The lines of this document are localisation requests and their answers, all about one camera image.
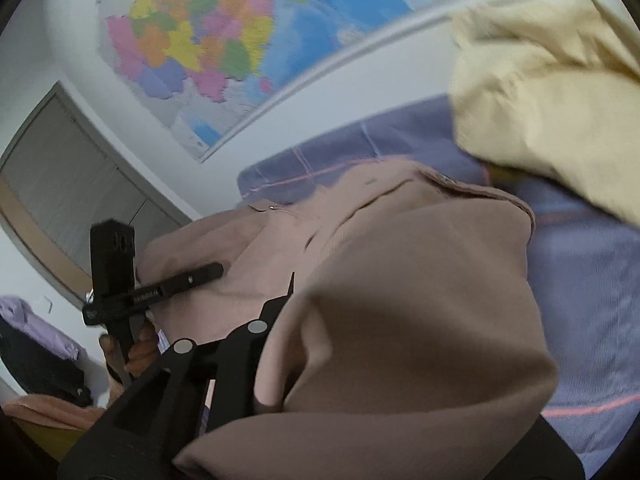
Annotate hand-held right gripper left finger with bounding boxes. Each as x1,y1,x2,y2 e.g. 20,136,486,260
60,272,296,480

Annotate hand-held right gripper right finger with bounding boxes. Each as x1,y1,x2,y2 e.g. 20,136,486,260
492,417,586,480

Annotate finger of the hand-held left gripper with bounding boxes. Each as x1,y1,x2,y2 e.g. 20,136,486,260
160,262,225,302

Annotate pink garment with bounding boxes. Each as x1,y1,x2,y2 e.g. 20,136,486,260
135,157,559,480

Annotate person's left hand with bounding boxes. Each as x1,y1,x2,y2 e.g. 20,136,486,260
98,322,162,386

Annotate purple cloth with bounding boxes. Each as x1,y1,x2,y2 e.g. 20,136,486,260
0,296,81,361

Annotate black cloth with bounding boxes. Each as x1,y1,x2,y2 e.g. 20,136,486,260
0,317,94,407

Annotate orange cloth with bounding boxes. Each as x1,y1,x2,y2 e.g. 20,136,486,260
0,392,109,432

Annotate blue plaid bed sheet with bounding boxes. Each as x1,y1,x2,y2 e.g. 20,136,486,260
235,92,640,476

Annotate cream yellow garment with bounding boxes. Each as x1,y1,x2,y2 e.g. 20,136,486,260
447,0,640,226

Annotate panelled door with wooden frame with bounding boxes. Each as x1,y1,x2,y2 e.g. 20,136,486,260
0,80,195,311

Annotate colourful wall map poster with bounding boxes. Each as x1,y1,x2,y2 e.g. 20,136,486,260
95,0,536,163

